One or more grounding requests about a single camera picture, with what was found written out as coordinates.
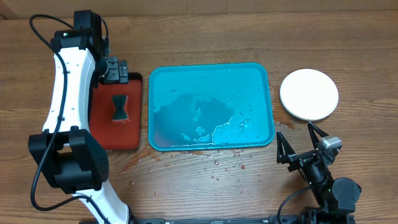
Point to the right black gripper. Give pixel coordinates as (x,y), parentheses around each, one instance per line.
(284,154)

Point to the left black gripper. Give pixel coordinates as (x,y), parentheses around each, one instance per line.
(120,71)

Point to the red sponge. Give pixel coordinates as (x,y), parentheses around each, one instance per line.
(120,108)

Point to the white round plate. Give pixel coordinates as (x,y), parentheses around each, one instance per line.
(309,94)

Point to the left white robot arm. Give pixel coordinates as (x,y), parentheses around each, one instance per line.
(66,153)

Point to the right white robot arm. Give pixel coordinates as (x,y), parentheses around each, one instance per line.
(336,198)

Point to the black tray with red sponge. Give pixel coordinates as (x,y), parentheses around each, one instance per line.
(111,135)

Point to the teal plastic tray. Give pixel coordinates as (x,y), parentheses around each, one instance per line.
(200,107)

